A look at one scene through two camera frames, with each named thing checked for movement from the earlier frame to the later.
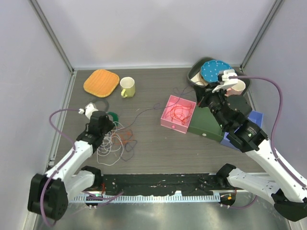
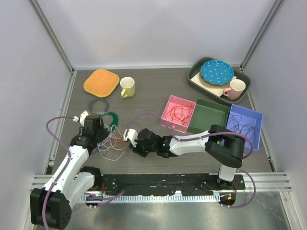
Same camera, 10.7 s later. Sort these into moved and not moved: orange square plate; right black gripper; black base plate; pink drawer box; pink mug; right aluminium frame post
Moved: right black gripper
Not moved: orange square plate; right aluminium frame post; pink drawer box; black base plate; pink mug
